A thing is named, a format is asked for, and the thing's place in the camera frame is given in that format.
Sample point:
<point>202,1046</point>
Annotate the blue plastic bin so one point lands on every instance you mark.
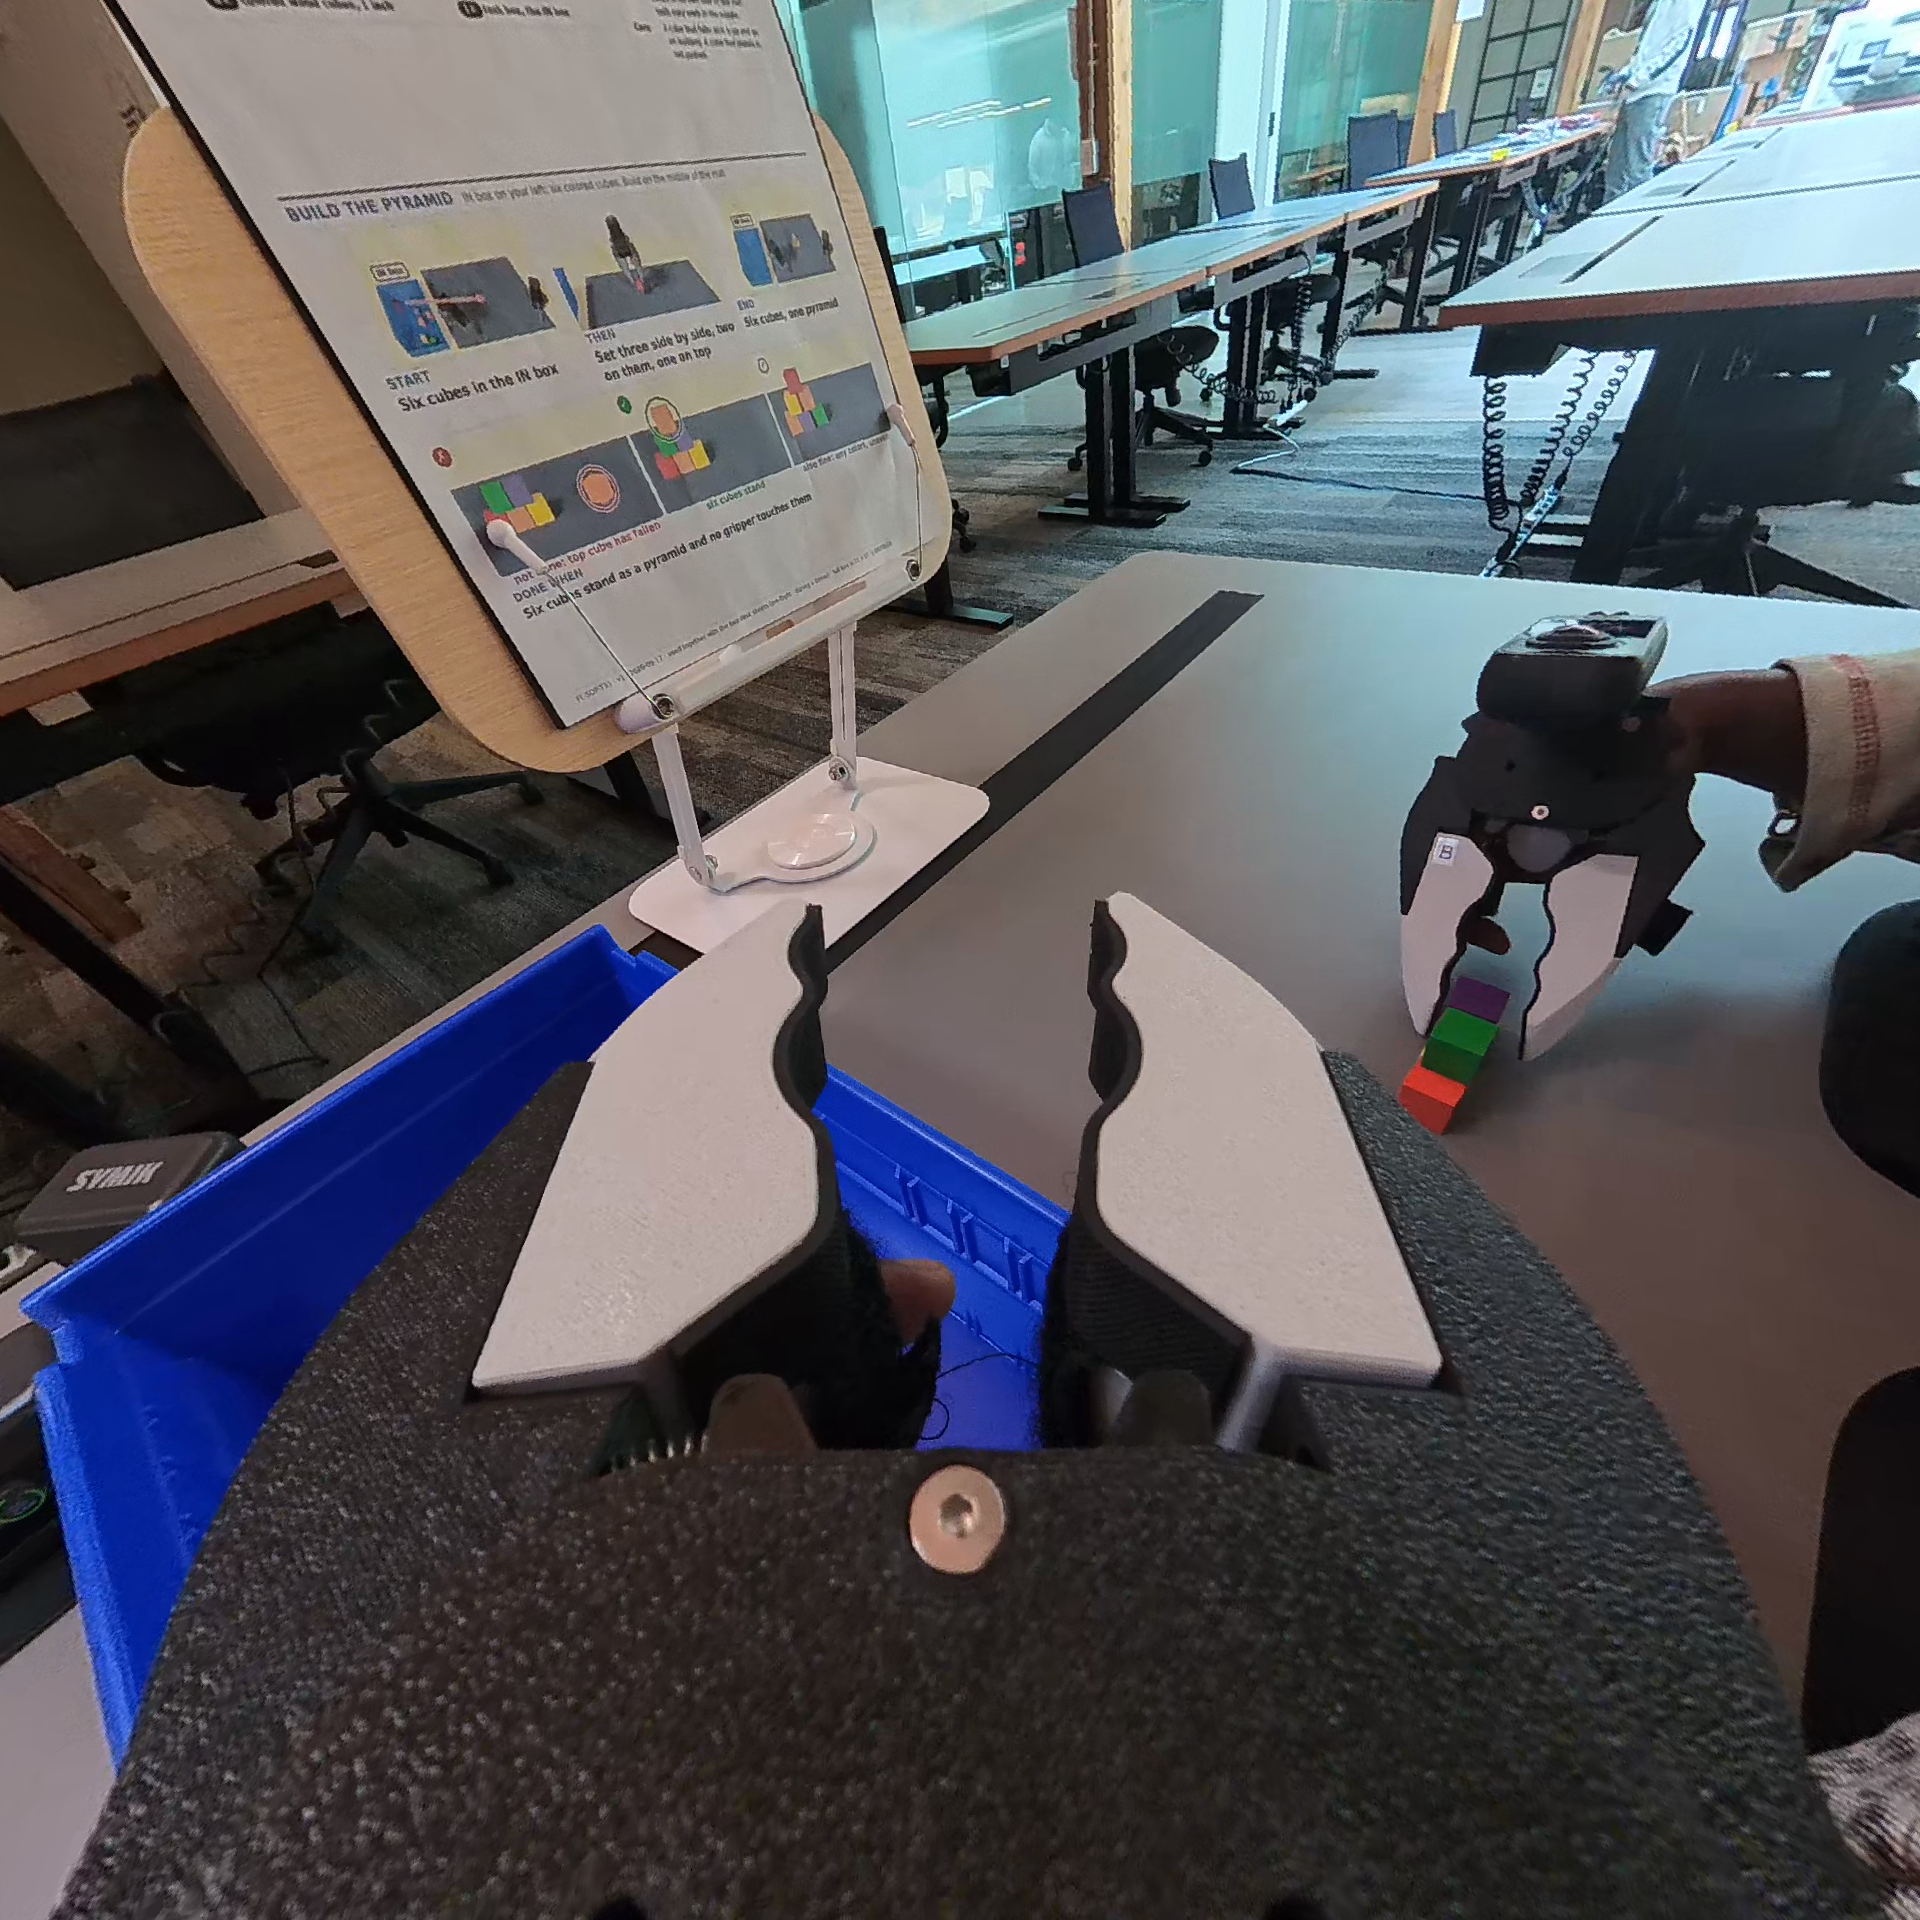
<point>272,1274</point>

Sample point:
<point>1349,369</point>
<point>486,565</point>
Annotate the black zip case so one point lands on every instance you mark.
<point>129,1194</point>

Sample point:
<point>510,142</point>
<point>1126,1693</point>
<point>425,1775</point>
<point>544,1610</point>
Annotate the white desk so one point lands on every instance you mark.
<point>164,601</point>

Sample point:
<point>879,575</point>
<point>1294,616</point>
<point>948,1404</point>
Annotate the green cube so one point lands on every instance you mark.
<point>1462,1042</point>

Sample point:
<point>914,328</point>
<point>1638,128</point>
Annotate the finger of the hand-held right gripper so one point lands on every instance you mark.
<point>1438,927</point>
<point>1589,963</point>

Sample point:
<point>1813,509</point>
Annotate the grey desk with wooden edge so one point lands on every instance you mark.
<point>1694,255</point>

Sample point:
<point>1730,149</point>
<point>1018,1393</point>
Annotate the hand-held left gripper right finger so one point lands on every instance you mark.
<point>1247,1170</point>

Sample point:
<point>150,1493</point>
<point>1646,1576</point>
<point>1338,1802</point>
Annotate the person's left hand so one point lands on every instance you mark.
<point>919,1295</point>

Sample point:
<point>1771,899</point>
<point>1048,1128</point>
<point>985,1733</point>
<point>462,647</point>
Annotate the black electronic device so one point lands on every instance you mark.
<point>26,1500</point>

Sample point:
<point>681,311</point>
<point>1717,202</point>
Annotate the instruction sheet on stand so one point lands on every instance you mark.
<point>299,482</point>

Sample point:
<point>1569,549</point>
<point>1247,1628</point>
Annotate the wooden pillar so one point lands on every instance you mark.
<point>1111,101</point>

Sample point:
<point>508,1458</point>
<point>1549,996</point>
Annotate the black mesh office chair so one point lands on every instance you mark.
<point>1877,1033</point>

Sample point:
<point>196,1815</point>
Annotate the person's right hand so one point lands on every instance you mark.
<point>1725,729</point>

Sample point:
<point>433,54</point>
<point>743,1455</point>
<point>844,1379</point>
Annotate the person's patterned clothing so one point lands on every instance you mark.
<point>1870,1799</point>

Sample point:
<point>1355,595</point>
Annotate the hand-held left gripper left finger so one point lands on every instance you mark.
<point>678,1184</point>

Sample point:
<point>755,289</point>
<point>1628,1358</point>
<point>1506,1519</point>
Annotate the white board stand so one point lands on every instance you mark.
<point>812,862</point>

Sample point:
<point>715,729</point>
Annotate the purple cube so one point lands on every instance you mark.
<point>1481,996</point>

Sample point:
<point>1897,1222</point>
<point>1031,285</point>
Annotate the long grey desk row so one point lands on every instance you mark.
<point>1139,285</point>

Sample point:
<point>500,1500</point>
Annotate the printed instruction sheet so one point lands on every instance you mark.
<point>570,375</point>

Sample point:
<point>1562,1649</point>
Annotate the red cube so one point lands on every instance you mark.
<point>1433,1095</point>

